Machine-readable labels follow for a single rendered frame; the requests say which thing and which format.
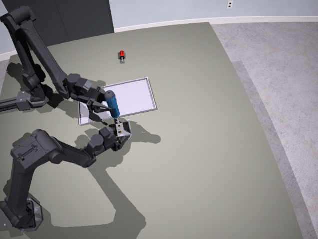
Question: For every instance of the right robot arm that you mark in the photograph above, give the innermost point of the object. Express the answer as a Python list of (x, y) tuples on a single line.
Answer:
[(18, 210)]

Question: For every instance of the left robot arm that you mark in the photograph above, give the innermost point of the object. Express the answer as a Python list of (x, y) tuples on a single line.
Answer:
[(72, 86)]

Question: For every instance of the grey and white l-shaped bracket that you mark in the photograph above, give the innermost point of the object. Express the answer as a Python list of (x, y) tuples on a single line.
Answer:
[(124, 129)]

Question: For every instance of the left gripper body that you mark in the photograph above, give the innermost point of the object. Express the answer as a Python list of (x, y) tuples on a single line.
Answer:
[(96, 96)]

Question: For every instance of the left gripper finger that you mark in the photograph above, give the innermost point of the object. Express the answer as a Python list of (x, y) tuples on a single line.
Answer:
[(102, 93), (99, 105)]

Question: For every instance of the white shallow rectangular tray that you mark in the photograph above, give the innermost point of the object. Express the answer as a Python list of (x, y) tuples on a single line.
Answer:
[(133, 97)]

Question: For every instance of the dark blue electric nut driver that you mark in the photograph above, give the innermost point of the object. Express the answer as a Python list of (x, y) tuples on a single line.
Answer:
[(111, 100)]

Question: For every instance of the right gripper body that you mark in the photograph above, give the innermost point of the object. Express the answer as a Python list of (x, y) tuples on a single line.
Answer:
[(117, 146)]

